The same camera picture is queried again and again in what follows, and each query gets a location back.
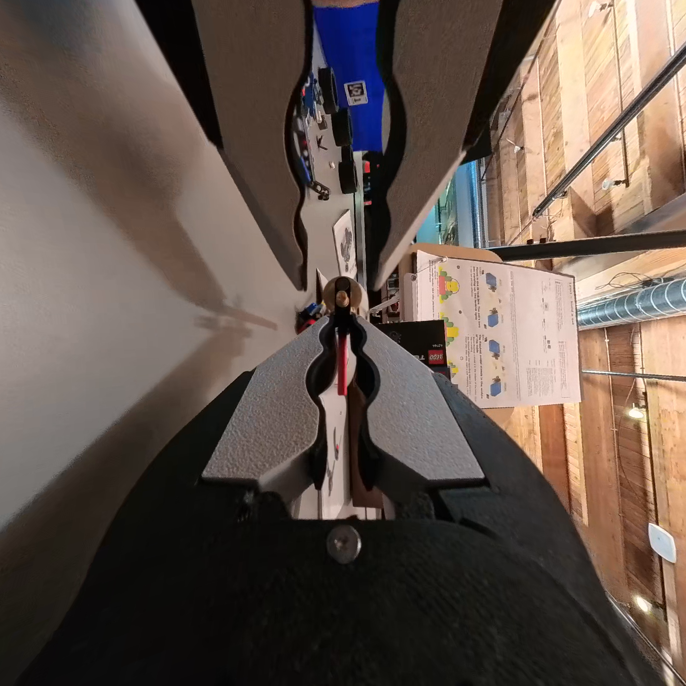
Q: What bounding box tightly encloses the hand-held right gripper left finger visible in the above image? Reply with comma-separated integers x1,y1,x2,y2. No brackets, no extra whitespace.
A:
202,315,330,502

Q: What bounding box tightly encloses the small car cover booklet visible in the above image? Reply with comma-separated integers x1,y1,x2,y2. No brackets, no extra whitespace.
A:
332,209,358,278

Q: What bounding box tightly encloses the instruction poster board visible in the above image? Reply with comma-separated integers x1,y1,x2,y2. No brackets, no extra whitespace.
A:
410,244,583,411

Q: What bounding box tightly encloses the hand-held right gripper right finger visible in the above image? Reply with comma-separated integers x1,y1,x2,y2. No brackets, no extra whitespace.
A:
351,315,487,493

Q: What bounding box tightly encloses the white wireless access point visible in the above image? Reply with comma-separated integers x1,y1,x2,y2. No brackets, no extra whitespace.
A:
647,522,677,563

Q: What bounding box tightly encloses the pile of lego pieces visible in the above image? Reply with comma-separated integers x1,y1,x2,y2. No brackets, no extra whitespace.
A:
292,72,332,203

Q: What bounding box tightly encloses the black pole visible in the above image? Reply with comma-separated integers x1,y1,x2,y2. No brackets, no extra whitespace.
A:
485,230,686,263

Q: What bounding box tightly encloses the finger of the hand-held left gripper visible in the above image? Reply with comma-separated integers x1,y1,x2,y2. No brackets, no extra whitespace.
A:
191,0,313,293
372,0,506,291

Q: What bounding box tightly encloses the lego set box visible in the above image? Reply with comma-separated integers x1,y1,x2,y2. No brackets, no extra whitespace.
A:
374,320,450,377

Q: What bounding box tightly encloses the metal air duct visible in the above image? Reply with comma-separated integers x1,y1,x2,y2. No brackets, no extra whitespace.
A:
576,279,686,326

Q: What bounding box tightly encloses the tan gear red axle assembly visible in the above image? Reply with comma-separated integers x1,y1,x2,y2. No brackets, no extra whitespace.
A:
322,276,371,398

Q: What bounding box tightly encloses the blue plastic bin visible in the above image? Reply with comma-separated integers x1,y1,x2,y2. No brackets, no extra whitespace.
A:
312,0,388,154

